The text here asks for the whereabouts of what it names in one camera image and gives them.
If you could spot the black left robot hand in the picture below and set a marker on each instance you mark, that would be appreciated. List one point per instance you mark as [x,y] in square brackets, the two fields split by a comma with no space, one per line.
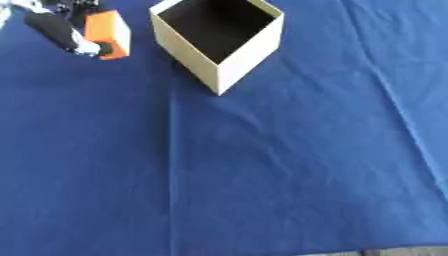
[53,29]

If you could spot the orange rectangular block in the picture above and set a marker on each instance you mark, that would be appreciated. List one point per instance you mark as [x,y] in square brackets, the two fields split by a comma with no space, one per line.
[108,30]

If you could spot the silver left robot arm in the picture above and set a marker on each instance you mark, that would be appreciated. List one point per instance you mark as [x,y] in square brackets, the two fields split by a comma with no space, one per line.
[22,6]

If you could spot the tan cardboard box black inside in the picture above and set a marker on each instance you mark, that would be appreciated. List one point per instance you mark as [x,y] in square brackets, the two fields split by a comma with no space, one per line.
[233,63]

